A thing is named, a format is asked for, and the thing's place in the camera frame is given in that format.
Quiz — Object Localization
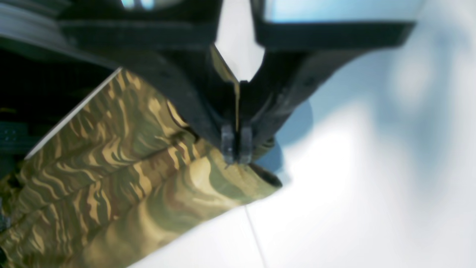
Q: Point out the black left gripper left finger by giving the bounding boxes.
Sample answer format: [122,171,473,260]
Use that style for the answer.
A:
[1,0,238,163]

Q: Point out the camouflage t-shirt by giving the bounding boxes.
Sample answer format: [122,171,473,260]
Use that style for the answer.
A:
[1,68,282,268]

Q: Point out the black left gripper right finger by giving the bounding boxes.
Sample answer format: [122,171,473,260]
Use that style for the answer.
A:
[238,0,417,163]

